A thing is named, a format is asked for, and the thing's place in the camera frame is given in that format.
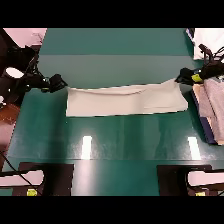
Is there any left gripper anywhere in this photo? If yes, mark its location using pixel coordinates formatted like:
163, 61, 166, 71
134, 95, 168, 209
48, 73, 68, 94

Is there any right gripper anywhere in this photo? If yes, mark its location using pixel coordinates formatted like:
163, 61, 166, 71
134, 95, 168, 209
174, 67, 198, 86

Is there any white T-shirt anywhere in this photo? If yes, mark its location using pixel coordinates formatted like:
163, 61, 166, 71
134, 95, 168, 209
65, 78, 190, 118

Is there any cream garment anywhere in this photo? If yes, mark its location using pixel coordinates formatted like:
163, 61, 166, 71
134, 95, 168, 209
192, 83, 215, 118

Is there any grey garment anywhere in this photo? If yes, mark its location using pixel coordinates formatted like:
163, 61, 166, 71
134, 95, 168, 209
203, 76, 224, 142

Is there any white garment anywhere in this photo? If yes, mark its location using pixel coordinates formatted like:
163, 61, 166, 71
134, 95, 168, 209
192, 27, 224, 61

